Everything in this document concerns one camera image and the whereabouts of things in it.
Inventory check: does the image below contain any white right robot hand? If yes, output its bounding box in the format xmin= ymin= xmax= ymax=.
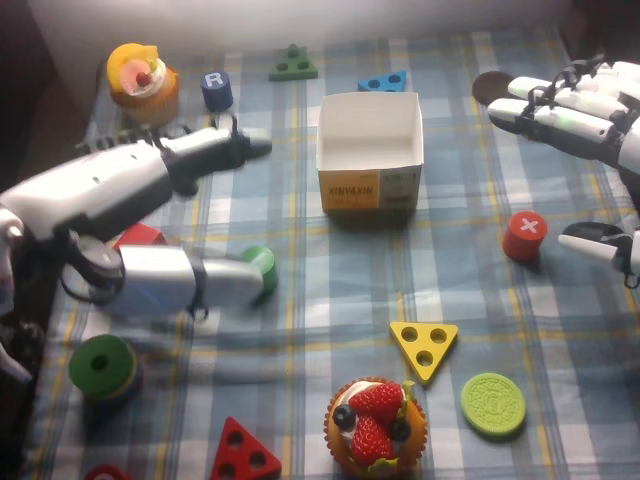
xmin=486 ymin=53 xmax=640 ymax=290

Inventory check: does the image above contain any red ring block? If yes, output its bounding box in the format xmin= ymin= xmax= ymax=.
xmin=83 ymin=463 xmax=133 ymax=480

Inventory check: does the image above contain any green round toy cookie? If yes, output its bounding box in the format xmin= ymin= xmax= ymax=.
xmin=459 ymin=371 xmax=528 ymax=442

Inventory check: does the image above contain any blue plaid tablecloth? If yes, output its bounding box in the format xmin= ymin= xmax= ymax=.
xmin=27 ymin=29 xmax=640 ymax=480

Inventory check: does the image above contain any toy cupcake with orange fruit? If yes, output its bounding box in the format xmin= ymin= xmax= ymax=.
xmin=105 ymin=42 xmax=181 ymax=127

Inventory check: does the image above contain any stacked coloured rings, green top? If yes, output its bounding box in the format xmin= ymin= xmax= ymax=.
xmin=67 ymin=334 xmax=146 ymax=403

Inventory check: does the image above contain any blue triangle block with holes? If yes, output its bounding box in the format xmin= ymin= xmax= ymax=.
xmin=357 ymin=70 xmax=408 ymax=94

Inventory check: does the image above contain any red triangle block with holes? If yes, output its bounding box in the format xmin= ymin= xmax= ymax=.
xmin=209 ymin=415 xmax=283 ymax=480

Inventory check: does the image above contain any green triangle block with holes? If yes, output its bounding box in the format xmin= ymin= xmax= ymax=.
xmin=267 ymin=42 xmax=320 ymax=83

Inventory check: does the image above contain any white and yellow paper box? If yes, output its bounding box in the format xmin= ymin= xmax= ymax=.
xmin=317 ymin=91 xmax=426 ymax=220

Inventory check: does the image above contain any brown round toy cookie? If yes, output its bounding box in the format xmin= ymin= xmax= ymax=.
xmin=471 ymin=70 xmax=517 ymax=107

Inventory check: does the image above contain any red rectangular wooden block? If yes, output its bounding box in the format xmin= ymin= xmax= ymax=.
xmin=113 ymin=221 xmax=169 ymax=252

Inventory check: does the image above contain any blue cylinder with letter R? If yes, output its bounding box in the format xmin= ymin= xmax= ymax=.
xmin=199 ymin=69 xmax=235 ymax=112

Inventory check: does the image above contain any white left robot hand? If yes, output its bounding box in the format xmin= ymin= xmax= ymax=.
xmin=0 ymin=115 xmax=274 ymax=319

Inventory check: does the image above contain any red cylinder with white cross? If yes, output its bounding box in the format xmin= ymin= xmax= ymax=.
xmin=501 ymin=210 xmax=549 ymax=263

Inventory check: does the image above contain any green cylinder block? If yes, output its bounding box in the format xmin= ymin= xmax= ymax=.
xmin=240 ymin=245 xmax=280 ymax=304

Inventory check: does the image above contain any yellow triangle block with holes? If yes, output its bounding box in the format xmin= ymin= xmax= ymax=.
xmin=389 ymin=320 xmax=460 ymax=386

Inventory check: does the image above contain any toy cupcake with strawberries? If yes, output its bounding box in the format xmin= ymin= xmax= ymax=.
xmin=323 ymin=379 xmax=430 ymax=474

